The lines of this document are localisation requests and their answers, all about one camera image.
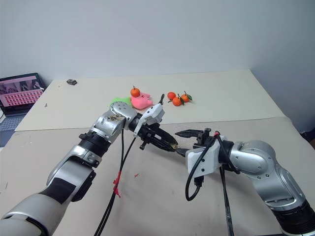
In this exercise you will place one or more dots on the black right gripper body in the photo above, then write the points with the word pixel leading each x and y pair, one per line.
pixel 205 140

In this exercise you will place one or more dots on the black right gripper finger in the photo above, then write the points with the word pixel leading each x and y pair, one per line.
pixel 185 151
pixel 189 134

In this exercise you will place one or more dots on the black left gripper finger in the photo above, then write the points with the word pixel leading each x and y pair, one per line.
pixel 166 135
pixel 162 146

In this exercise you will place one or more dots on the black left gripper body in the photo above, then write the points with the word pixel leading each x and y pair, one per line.
pixel 148 136

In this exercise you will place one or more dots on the brass padlock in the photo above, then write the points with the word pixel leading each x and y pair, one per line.
pixel 174 145

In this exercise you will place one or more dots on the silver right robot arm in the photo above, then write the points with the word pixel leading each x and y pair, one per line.
pixel 265 167

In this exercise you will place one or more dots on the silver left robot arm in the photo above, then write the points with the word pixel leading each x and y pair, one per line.
pixel 73 169

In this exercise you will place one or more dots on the orange mandarin with leaf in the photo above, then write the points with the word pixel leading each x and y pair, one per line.
pixel 135 92
pixel 171 95
pixel 176 101
pixel 185 97

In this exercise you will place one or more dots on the pink plate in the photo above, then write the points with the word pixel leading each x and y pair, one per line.
pixel 140 102

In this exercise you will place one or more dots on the beige board sheet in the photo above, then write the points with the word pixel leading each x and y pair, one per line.
pixel 221 98

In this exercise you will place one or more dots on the green plate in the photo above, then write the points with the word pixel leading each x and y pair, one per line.
pixel 120 99

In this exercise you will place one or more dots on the beige paper table cover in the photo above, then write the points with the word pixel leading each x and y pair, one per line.
pixel 157 196

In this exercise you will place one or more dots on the small black box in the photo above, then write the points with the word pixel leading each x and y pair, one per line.
pixel 71 81

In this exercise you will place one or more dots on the open laptop with pink screen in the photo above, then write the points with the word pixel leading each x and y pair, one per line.
pixel 19 96

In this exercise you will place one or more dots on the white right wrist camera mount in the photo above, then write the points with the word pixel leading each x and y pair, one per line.
pixel 205 161

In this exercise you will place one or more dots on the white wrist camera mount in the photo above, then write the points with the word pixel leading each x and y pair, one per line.
pixel 205 161
pixel 153 113

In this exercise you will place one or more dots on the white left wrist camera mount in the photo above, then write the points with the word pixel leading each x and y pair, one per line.
pixel 153 113

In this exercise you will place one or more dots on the black left wrist camera plug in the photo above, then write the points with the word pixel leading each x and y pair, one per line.
pixel 161 98

